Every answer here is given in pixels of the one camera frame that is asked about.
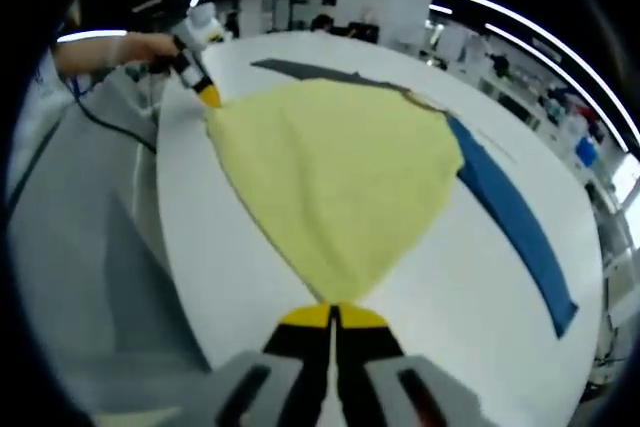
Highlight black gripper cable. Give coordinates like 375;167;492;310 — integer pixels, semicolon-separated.
73;71;159;154

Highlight white background workbenches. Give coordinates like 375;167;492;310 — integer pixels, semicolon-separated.
439;21;617;174

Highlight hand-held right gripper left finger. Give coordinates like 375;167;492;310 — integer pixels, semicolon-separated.
214;302;334;427

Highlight blue container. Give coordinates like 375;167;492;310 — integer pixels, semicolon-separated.
574;138;599;166

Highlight black monitor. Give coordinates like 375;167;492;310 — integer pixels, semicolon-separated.
346;21;379;44

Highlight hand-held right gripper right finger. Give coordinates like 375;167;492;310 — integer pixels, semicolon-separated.
333;303;494;427

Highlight ceiling light strips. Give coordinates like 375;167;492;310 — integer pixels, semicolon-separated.
57;0;640;153

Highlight yellow garment with blue sleeve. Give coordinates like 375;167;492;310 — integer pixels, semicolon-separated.
205;57;580;339

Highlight bright window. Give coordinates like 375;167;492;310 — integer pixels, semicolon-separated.
612;150;640;199

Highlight person's left hand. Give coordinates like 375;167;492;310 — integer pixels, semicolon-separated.
106;31;181;73

